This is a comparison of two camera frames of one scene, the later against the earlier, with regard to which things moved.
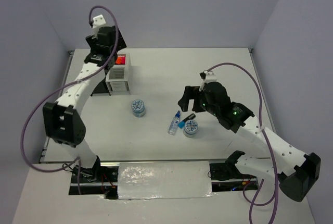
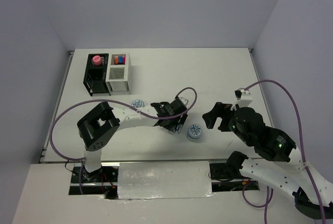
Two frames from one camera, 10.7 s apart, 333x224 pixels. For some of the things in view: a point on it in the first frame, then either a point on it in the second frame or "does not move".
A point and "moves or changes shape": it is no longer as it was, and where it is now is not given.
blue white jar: [138, 108] does not move
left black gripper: [92, 40] → [176, 126]
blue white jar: [191, 128] moves or changes shape
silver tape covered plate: [166, 179] does not move
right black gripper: [190, 92] → [221, 109]
